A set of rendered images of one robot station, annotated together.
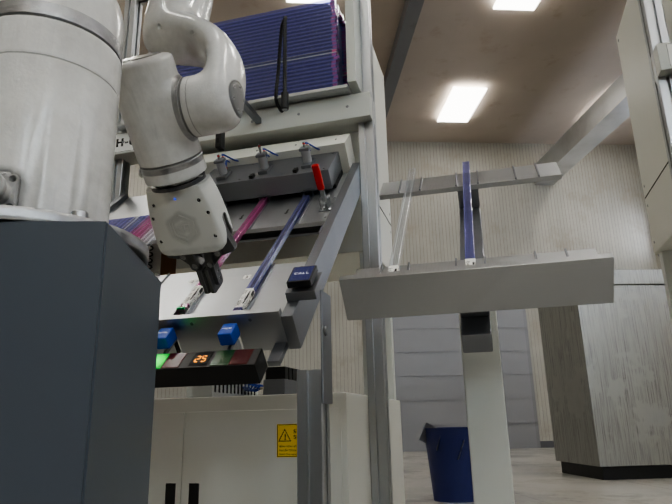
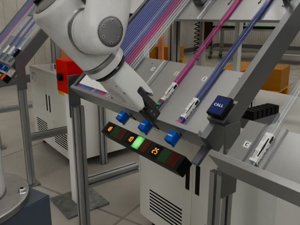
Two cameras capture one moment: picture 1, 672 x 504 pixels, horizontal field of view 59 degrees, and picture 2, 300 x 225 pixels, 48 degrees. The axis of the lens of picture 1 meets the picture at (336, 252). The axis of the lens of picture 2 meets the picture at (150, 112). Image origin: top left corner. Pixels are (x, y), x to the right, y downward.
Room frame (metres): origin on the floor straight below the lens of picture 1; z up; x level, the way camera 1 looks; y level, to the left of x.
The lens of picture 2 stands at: (0.27, -0.26, 0.98)
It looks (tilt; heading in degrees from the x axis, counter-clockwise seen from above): 16 degrees down; 38
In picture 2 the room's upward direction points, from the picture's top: straight up
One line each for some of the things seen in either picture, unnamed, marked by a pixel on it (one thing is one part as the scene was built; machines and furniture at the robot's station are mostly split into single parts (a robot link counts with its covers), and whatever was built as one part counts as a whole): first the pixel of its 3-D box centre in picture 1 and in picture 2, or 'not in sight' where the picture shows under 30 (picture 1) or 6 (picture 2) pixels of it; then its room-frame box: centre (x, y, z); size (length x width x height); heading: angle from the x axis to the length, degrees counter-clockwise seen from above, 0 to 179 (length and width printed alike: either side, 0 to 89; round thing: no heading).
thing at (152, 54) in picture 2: not in sight; (156, 56); (5.99, 3.96, 0.19); 1.07 x 0.77 x 0.39; 5
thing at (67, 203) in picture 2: not in sight; (75, 135); (1.34, 1.06, 0.39); 0.24 x 0.24 x 0.78; 75
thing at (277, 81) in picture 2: not in sight; (251, 83); (4.30, 1.26, 0.19); 1.04 x 0.72 x 0.38; 5
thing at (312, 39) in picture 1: (255, 70); not in sight; (1.47, 0.21, 1.52); 0.51 x 0.13 x 0.27; 75
